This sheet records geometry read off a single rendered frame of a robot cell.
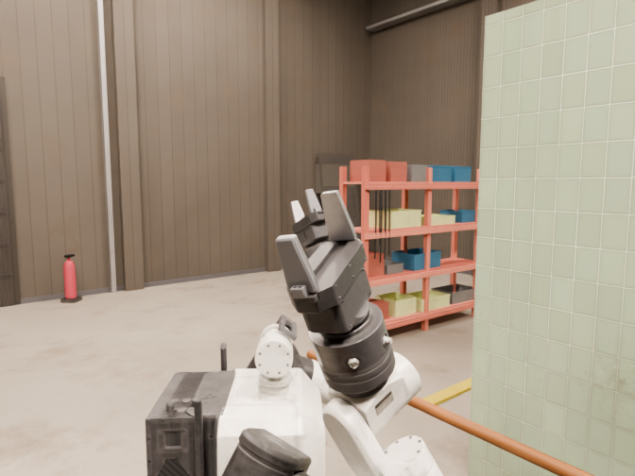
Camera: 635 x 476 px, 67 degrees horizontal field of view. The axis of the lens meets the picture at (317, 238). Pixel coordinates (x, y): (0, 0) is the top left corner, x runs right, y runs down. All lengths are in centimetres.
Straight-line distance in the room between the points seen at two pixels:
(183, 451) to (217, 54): 886
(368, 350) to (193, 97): 867
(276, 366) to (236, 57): 898
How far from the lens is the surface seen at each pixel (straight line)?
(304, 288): 47
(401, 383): 61
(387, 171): 544
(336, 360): 54
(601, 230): 236
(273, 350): 85
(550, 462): 120
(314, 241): 116
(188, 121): 900
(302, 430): 84
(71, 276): 807
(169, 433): 89
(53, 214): 831
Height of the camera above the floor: 178
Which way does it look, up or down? 7 degrees down
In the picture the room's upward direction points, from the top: straight up
